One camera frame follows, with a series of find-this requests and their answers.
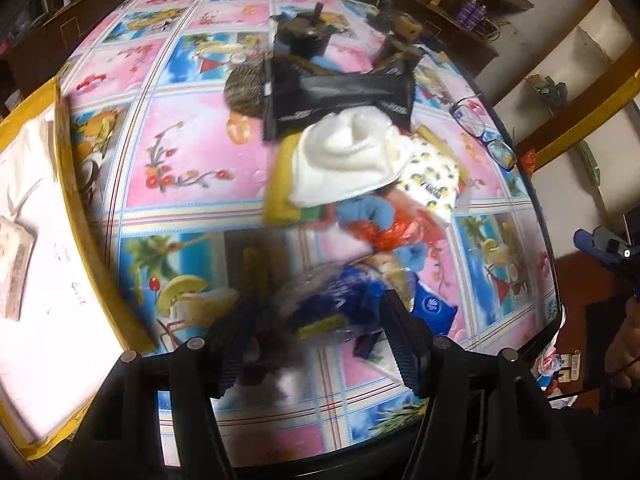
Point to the yellow green red strip packet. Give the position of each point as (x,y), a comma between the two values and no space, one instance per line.
(280,185)

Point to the black-framed eyeglasses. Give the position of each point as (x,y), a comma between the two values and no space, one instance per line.
(472,112)

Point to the yellow-taped cardboard box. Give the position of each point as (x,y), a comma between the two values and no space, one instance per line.
(60,285)

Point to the grey metal clutter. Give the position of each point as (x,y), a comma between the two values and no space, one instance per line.
(547,91)

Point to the pink printed tablecloth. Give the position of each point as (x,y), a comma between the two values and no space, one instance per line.
(200,160)

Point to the white printed plastic bag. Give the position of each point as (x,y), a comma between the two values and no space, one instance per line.
(557,367)

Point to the black snack packet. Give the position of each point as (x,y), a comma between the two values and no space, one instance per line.
(340,92)

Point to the brown woven round pad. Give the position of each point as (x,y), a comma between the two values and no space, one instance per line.
(245,87)

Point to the white towel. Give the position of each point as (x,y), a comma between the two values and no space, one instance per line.
(345,150)

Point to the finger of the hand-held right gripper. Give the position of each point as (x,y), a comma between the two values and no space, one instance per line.
(595,247)

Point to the green plastic strip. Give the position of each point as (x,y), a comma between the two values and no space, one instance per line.
(591,162)

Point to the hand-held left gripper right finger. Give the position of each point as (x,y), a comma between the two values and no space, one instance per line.
(405,345)

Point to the lemon print white cloth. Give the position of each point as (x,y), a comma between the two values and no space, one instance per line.
(430,180)

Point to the purple cans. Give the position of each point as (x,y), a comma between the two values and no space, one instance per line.
(473,14)

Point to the dark gadget with wooden tip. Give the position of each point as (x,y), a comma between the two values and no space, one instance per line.
(395,30)

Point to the blue packet with round logo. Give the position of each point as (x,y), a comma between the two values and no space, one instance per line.
(432,310)

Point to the shiny blue packet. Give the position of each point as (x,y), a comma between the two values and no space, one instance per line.
(345,300)

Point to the red plastic bag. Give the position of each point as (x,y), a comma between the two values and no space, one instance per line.
(380,235)

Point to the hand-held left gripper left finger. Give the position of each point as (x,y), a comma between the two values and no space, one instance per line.
(235,345)

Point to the orange plastic scrap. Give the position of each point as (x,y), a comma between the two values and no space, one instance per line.
(530,161)

